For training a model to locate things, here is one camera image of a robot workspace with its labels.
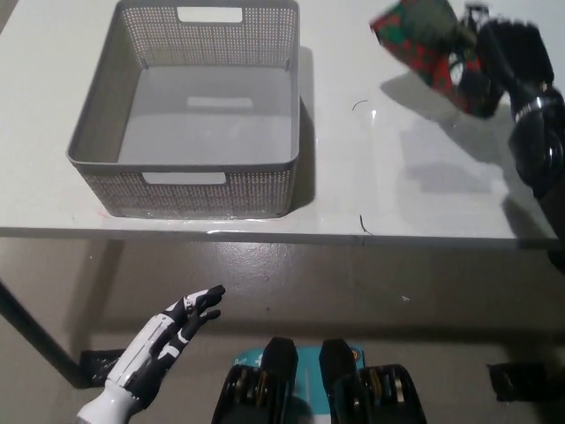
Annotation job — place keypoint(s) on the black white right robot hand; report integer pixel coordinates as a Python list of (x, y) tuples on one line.
[(516, 53)]

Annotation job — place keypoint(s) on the grey perforated plastic basket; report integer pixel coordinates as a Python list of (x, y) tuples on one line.
[(203, 110)]

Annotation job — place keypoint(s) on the red green coffee bean bag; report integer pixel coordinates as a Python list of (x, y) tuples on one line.
[(419, 57)]

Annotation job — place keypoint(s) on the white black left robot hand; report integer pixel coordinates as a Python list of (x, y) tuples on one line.
[(150, 349)]

